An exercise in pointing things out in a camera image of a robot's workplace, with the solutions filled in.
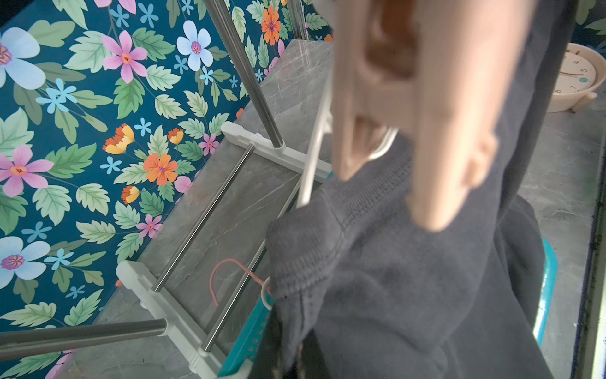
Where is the white steel clothes rack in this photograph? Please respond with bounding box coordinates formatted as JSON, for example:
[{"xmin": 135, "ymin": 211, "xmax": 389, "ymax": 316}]
[{"xmin": 0, "ymin": 0, "xmax": 335, "ymax": 379}]

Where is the teal laundry basket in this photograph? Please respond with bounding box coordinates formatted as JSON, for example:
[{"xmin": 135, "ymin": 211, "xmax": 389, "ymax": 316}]
[{"xmin": 217, "ymin": 240, "xmax": 558, "ymax": 378}]

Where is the dark grey t-shirt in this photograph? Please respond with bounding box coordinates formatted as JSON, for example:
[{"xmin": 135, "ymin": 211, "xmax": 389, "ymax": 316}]
[{"xmin": 250, "ymin": 1, "xmax": 578, "ymax": 378}]

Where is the pink wire hanger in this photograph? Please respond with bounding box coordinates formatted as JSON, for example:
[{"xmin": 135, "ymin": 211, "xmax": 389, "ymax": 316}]
[{"xmin": 208, "ymin": 258, "xmax": 271, "ymax": 310}]

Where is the beige round clock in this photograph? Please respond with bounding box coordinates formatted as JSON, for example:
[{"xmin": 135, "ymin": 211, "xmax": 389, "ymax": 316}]
[{"xmin": 547, "ymin": 43, "xmax": 605, "ymax": 113}]

